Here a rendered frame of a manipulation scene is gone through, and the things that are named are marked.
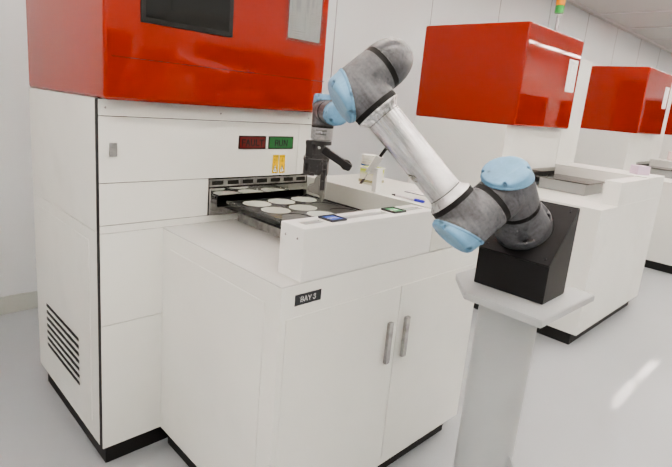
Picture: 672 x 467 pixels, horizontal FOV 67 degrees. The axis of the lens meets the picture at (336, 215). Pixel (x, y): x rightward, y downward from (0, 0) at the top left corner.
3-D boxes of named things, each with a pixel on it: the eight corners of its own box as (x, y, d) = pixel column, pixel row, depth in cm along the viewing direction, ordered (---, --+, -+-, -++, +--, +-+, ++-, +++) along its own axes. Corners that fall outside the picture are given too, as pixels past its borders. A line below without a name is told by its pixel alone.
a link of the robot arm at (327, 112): (350, 88, 156) (338, 88, 166) (322, 111, 154) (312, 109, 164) (364, 109, 159) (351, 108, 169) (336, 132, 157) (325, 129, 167)
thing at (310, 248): (277, 272, 134) (280, 220, 131) (406, 244, 173) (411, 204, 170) (300, 283, 128) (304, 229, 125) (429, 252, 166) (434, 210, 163)
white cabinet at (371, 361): (159, 447, 185) (162, 228, 167) (345, 367, 251) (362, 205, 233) (265, 570, 140) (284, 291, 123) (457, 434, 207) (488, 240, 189)
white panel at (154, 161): (96, 232, 155) (94, 97, 146) (301, 210, 211) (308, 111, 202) (100, 235, 153) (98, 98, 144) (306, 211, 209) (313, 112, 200)
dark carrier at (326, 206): (231, 202, 178) (231, 201, 178) (305, 196, 202) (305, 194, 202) (293, 225, 154) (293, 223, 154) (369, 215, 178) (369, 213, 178)
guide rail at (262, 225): (237, 221, 184) (237, 212, 183) (242, 220, 185) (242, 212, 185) (333, 259, 149) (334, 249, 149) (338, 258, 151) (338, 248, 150)
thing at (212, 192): (207, 214, 178) (208, 187, 176) (303, 204, 208) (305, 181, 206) (210, 215, 177) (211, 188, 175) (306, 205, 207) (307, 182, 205)
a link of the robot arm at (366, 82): (519, 220, 119) (371, 37, 117) (472, 261, 117) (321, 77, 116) (497, 221, 131) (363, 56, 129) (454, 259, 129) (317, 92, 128)
